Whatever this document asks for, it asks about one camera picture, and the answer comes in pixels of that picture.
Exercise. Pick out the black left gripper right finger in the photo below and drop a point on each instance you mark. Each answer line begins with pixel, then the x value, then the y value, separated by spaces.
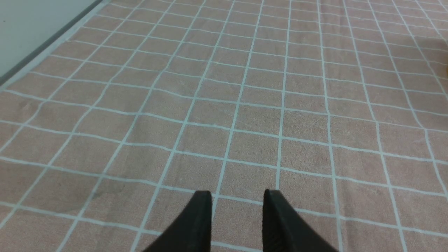
pixel 285 231

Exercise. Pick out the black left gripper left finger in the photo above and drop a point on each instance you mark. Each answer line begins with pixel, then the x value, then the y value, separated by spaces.
pixel 191 230

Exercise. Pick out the pink checkered tablecloth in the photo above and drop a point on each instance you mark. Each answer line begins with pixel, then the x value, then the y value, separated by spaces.
pixel 339 104

